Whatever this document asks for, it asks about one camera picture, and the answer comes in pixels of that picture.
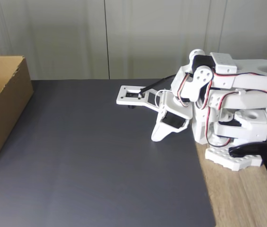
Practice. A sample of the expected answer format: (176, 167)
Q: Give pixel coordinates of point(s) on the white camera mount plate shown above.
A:
(123, 100)

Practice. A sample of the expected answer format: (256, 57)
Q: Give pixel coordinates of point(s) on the dark grey table mat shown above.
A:
(76, 153)

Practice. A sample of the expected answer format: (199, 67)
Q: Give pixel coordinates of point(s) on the white cabinet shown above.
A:
(53, 35)

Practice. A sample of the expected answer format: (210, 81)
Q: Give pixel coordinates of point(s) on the brown cardboard box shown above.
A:
(3, 123)

